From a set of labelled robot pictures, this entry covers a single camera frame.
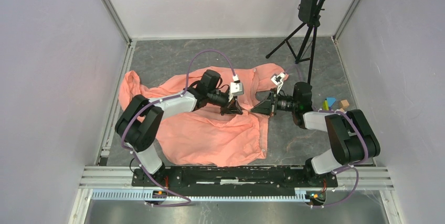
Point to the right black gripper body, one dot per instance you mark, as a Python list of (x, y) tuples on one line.
[(281, 103)]

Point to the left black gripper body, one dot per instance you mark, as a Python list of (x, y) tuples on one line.
[(218, 97)]

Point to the salmon pink jacket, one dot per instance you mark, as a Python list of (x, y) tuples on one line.
[(205, 137)]

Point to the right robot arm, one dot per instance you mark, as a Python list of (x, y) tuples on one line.
[(352, 140)]

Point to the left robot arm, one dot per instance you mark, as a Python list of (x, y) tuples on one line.
[(140, 121)]

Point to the blue toy block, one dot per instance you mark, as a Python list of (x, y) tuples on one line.
[(330, 101)]

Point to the tan wooden block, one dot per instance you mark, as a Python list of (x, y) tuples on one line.
[(344, 104)]

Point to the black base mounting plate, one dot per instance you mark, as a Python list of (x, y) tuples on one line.
[(233, 181)]

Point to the black music stand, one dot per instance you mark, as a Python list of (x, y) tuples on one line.
[(309, 15)]

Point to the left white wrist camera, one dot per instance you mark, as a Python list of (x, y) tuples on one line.
[(235, 88)]

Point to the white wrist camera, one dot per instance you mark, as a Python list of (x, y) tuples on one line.
[(278, 80), (235, 88)]

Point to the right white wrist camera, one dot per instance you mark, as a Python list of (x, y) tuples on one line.
[(278, 80)]

